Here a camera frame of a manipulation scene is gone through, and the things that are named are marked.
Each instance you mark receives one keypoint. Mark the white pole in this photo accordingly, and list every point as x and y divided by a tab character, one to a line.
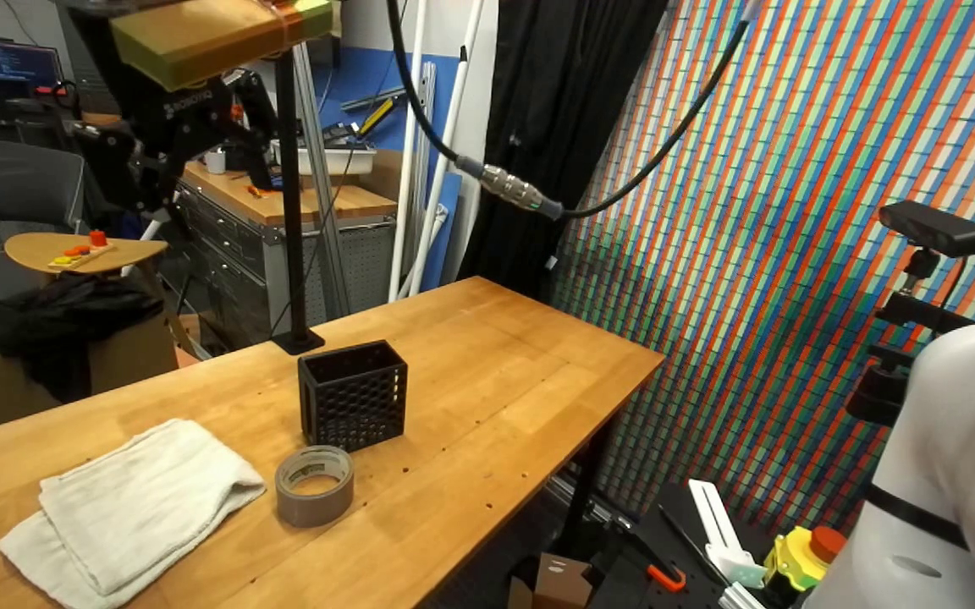
407	145
440	152

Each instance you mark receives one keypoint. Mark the grey metal post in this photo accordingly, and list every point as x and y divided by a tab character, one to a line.
322	215

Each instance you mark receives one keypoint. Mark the yellow emergency stop button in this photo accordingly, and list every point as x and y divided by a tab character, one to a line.
795	560

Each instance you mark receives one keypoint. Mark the wooden workbench grey drawers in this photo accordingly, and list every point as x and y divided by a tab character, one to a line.
238	259

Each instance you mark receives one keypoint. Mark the black mesh box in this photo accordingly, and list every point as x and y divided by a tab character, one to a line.
354	399

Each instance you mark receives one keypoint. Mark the dark grey office chair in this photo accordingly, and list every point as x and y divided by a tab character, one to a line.
18	180

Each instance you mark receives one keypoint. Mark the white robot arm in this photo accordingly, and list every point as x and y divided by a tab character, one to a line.
962	408

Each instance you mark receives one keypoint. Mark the large cardboard box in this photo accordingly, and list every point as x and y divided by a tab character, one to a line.
133	351

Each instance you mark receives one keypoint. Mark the orange clamp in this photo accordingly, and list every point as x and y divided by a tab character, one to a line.
669	578

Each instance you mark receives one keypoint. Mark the small cardboard box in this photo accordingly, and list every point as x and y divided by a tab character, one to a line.
558	578

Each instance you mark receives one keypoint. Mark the black camera on tripod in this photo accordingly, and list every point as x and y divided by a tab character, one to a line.
931	223

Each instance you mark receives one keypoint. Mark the blue panel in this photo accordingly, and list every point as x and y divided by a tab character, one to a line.
354	78

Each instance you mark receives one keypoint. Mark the colourful striped backdrop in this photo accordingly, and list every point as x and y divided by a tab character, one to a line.
758	223

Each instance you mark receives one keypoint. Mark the white terry towel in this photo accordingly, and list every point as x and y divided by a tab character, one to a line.
137	495

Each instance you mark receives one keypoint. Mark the small red object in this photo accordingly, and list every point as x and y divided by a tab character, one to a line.
94	236

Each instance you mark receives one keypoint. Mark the black table leg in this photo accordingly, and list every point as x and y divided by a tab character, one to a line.
585	495

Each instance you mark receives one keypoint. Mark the black curtain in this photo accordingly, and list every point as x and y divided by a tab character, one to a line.
557	88

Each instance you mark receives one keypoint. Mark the small yellow object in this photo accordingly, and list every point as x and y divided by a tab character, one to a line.
67	259

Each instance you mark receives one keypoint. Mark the grey duct tape roll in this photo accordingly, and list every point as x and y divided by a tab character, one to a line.
311	510

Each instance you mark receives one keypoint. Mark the black pole stand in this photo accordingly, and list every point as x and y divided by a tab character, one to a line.
292	223

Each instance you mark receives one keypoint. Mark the black cloth bundle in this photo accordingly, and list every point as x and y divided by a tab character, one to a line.
58	321

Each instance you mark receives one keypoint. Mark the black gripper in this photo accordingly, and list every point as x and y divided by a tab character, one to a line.
170	136

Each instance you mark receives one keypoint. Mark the round wooden stool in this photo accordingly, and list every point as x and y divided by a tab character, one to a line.
58	256

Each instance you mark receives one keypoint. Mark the white plastic bracket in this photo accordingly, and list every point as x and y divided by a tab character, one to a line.
719	527

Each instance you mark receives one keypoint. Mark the wooden yellow-green wrist mount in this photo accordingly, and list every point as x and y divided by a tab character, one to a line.
204	37

